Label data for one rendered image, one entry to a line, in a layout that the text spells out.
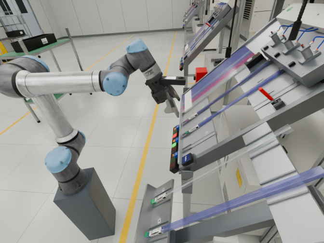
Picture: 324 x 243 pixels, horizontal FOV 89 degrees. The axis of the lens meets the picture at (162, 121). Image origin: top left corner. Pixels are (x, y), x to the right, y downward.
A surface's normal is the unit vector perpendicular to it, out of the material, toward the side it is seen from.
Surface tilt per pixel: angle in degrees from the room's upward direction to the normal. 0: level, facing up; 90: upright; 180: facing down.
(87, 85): 85
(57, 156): 7
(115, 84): 90
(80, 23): 90
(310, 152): 0
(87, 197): 90
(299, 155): 0
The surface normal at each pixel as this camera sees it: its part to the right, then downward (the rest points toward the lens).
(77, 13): -0.11, 0.60
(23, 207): -0.08, -0.80
